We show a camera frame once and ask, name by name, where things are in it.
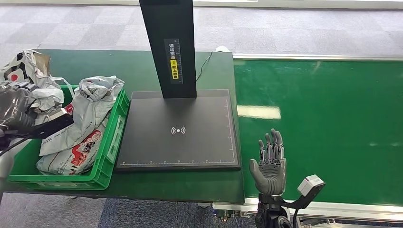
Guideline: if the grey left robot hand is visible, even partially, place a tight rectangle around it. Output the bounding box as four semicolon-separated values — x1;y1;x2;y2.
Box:
0;107;38;132

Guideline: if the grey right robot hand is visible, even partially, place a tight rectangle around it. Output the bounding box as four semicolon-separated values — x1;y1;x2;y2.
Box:
249;128;288;197

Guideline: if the grey package with black print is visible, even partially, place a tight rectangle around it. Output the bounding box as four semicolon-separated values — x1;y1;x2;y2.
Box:
0;49;76;127

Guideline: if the grey package with red print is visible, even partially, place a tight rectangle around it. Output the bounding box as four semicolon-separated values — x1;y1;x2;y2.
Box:
39;75;125;157
36;119;110;176

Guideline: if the green conveyor belt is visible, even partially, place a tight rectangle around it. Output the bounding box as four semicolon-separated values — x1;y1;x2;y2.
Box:
233;59;403;208

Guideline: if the black inbound scanner machine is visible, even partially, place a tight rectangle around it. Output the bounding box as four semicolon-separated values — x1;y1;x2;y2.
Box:
115;0;242;172

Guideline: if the dark green table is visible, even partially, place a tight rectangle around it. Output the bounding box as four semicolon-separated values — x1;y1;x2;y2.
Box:
0;48;246;205

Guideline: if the green plastic crate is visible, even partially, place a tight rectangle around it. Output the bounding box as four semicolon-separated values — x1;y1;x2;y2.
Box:
6;84;131;191

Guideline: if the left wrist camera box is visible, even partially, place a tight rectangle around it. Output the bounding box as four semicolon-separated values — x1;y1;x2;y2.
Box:
31;108;75;140

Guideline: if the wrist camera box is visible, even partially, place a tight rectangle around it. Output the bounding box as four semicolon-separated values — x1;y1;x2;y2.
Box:
296;174;327;209
31;108;75;140

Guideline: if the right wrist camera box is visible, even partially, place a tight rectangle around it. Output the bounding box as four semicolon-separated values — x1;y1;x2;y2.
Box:
296;174;327;209

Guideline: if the silver conveyor frame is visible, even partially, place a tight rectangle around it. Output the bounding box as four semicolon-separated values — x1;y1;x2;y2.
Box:
196;53;403;228

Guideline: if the thin black cable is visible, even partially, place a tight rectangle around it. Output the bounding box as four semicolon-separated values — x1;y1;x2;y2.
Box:
195;51;214;83

